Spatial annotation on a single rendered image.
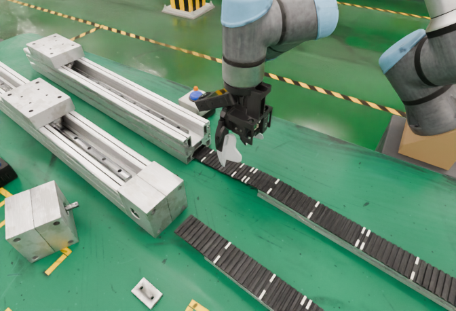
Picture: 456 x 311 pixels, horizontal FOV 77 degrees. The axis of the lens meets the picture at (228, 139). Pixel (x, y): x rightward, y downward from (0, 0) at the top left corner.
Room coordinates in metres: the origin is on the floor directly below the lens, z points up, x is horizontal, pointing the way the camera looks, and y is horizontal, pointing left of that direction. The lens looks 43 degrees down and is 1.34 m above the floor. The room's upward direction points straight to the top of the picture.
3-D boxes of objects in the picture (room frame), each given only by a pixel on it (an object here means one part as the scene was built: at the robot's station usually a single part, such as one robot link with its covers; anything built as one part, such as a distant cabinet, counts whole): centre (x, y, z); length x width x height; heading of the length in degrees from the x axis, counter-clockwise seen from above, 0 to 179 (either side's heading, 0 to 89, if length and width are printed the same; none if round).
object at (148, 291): (0.19, 0.15, 0.78); 0.05 x 0.03 x 0.01; 54
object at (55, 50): (0.94, 0.59, 0.87); 0.16 x 0.11 x 0.07; 53
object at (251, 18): (0.46, -0.03, 1.16); 0.09 x 0.08 x 0.11; 109
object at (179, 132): (0.79, 0.40, 0.82); 0.80 x 0.10 x 0.09; 53
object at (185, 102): (0.71, 0.10, 0.81); 0.10 x 0.08 x 0.06; 143
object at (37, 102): (0.63, 0.51, 0.87); 0.16 x 0.11 x 0.07; 53
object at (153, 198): (0.37, 0.15, 0.83); 0.12 x 0.09 x 0.10; 143
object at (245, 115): (0.46, -0.03, 1.00); 0.09 x 0.08 x 0.12; 53
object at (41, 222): (0.32, 0.36, 0.83); 0.11 x 0.10 x 0.10; 120
